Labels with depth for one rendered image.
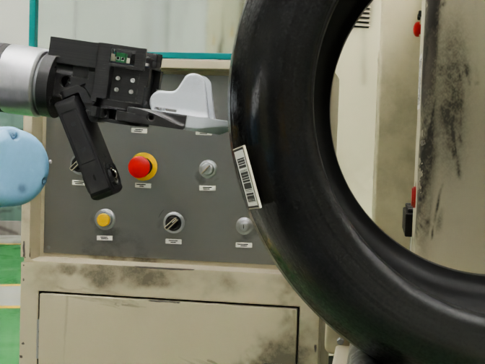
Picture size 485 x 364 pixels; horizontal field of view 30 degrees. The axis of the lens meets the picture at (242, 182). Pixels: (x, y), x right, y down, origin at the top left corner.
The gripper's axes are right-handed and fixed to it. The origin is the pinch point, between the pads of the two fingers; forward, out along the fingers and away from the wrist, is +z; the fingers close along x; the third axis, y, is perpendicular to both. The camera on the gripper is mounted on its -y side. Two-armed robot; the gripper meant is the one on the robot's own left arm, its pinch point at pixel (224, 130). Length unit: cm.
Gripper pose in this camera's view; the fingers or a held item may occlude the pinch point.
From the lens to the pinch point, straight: 96.0
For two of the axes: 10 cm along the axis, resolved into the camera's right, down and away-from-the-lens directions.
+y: 1.5, -9.9, -0.7
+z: 9.8, 1.6, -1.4
